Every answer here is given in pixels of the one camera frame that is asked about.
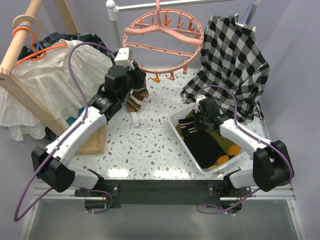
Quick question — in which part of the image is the brown striped sock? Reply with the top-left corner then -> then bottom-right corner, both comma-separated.
126,86 -> 149,113

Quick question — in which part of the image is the black white checkered shirt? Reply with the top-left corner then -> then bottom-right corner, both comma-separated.
180,14 -> 270,123

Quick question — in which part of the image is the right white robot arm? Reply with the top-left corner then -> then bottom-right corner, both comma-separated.
194,95 -> 294,197

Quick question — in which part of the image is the white plastic basket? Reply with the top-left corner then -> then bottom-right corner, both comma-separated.
168,104 -> 249,175

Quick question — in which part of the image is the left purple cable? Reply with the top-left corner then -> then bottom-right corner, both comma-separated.
13,41 -> 121,223

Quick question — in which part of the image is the olive orange sock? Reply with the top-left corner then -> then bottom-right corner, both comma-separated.
175,112 -> 242,170

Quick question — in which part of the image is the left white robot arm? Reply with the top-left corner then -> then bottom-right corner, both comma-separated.
31,61 -> 146,196

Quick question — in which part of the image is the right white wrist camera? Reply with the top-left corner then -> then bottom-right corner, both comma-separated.
194,96 -> 201,113

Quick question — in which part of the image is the dark patterned garment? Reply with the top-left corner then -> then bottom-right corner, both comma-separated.
18,32 -> 118,60

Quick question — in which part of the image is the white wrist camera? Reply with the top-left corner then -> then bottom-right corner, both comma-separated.
114,47 -> 134,70
194,96 -> 201,113

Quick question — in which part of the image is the black striped sock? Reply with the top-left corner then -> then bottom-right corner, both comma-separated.
177,117 -> 231,169

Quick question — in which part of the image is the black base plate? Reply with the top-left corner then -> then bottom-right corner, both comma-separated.
74,179 -> 252,211

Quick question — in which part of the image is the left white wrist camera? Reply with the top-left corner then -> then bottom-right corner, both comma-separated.
114,47 -> 134,70

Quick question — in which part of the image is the white blouse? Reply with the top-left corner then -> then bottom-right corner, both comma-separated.
0,39 -> 113,141

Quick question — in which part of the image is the pink round clip hanger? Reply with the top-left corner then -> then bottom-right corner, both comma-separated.
122,0 -> 204,83

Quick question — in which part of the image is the orange clothes hanger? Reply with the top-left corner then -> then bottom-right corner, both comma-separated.
12,24 -> 68,67

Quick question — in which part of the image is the white metal clothes rail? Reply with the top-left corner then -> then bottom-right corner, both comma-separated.
105,0 -> 261,128

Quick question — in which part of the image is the teal cloth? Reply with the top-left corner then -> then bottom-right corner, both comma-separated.
66,108 -> 85,128

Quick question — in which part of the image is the blue clothes hanger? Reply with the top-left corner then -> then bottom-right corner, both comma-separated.
237,0 -> 254,25

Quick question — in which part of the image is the wooden clothes rack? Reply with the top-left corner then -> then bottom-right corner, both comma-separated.
0,0 -> 106,156

